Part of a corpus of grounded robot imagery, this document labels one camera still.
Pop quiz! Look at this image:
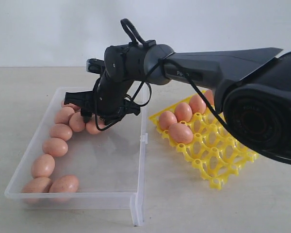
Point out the brown egg third row left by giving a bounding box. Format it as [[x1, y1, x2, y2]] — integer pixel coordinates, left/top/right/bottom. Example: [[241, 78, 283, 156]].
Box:
[[49, 123, 73, 141]]

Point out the brown egg second row left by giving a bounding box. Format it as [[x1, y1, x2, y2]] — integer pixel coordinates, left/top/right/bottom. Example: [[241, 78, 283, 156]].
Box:
[[54, 107, 75, 124]]

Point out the brown egg second row middle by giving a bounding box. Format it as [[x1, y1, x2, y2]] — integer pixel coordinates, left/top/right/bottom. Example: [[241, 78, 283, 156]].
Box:
[[69, 112, 85, 133]]

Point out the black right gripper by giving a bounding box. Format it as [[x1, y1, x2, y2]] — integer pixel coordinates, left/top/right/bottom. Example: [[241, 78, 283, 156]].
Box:
[[64, 91, 140, 126]]

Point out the brown egg second row right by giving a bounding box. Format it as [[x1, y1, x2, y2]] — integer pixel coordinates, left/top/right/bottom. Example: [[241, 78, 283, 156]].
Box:
[[86, 118, 105, 135]]

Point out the brown egg second row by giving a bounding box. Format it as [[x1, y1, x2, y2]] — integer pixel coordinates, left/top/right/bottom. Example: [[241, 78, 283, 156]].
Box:
[[69, 112, 85, 133], [86, 118, 105, 135], [54, 107, 75, 124]]

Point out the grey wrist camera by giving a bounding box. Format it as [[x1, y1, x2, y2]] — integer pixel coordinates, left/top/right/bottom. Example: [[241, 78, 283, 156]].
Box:
[[86, 58, 105, 74]]

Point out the brown egg fourth row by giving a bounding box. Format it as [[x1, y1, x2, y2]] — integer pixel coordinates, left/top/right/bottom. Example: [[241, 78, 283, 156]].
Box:
[[204, 89, 214, 106], [42, 137, 68, 157]]

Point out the brown egg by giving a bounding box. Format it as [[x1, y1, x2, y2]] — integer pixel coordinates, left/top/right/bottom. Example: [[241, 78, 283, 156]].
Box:
[[174, 102, 193, 122], [49, 175, 80, 193], [21, 177, 53, 194], [61, 100, 80, 111], [158, 111, 178, 130]]

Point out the clear plastic tray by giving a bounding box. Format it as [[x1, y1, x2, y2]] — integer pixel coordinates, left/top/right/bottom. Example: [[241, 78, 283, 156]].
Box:
[[4, 86, 148, 226]]

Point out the yellow plastic egg tray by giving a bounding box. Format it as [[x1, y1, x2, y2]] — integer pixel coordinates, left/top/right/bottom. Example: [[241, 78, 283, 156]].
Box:
[[149, 109, 259, 190]]

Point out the brown egg fifth row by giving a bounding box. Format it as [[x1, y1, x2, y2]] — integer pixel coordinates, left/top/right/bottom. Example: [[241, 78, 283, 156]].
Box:
[[189, 94, 206, 114], [31, 154, 55, 178], [168, 123, 193, 144]]

